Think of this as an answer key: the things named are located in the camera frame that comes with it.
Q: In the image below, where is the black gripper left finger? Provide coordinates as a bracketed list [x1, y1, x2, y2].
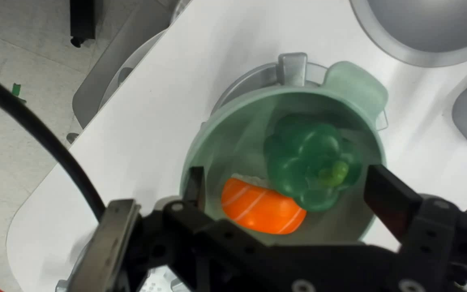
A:
[182, 166, 208, 213]

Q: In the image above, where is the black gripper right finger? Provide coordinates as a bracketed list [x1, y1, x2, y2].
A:
[364, 163, 426, 241]

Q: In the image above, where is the green toy pepper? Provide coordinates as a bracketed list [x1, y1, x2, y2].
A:
[265, 114, 364, 215]

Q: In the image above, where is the mint green toy pot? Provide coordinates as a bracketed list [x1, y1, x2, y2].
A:
[181, 61, 391, 246]

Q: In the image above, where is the orange toy slice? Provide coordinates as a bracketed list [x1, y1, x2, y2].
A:
[220, 177, 309, 237]

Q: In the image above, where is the white toy kitchen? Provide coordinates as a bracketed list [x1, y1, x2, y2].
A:
[6, 0, 467, 292]

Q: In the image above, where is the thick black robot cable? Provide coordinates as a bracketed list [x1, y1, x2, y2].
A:
[0, 64, 109, 224]

